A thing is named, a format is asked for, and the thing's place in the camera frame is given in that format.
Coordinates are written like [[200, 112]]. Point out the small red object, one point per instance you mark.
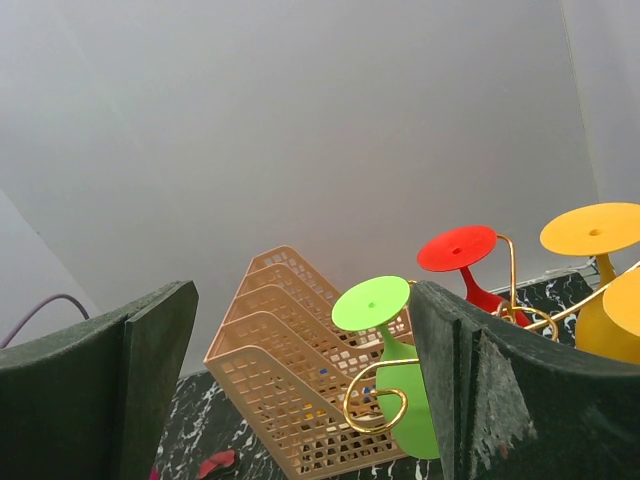
[[218, 465]]

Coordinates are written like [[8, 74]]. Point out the peach plastic file organizer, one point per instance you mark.
[[286, 367]]

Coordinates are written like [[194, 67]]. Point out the yellow plastic wine glass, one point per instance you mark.
[[621, 304]]

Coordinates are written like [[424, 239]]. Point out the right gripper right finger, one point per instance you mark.
[[507, 403]]

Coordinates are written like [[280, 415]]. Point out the gold wire wooden glass rack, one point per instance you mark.
[[505, 310]]

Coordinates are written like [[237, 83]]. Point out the red plastic wine glass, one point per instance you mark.
[[459, 249]]

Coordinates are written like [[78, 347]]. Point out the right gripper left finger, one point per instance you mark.
[[90, 401]]

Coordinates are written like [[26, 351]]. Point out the green plastic wine glass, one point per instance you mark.
[[399, 385]]

